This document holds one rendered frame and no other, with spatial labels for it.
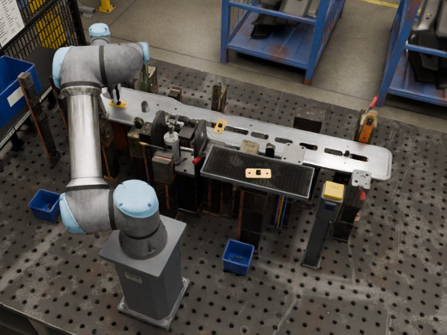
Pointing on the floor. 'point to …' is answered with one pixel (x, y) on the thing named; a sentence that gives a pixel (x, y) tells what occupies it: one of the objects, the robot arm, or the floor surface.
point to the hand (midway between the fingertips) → (118, 100)
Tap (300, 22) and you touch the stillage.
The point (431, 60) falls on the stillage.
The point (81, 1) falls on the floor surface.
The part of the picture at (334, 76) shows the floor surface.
